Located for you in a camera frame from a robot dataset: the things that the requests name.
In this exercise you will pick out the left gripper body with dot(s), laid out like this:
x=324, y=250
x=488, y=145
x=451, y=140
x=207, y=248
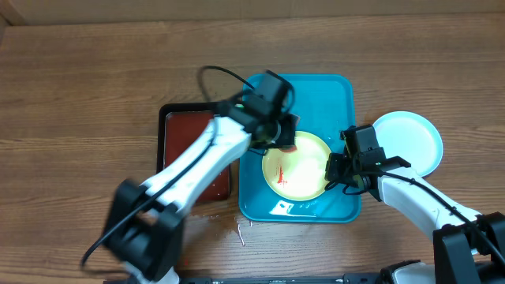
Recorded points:
x=278, y=131

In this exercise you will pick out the light blue plate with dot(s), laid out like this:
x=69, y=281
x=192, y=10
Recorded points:
x=399, y=133

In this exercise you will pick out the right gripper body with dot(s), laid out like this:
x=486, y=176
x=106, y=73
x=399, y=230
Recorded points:
x=343, y=170

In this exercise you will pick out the green and orange sponge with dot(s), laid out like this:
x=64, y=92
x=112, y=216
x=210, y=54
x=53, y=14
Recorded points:
x=289, y=149

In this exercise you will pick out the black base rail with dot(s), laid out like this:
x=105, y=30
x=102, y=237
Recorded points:
x=349, y=278

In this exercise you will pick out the yellow-green plate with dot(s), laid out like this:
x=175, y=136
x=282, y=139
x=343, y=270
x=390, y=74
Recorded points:
x=431, y=148
x=298, y=174

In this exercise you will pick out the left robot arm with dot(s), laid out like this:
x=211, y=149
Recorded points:
x=146, y=221

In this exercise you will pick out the black tray with red water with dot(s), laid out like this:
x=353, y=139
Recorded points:
x=180, y=124

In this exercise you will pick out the teal plastic tray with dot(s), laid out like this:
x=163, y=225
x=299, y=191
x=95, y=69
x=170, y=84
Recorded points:
x=325, y=104

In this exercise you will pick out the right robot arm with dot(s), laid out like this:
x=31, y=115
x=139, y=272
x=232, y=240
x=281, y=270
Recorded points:
x=468, y=247

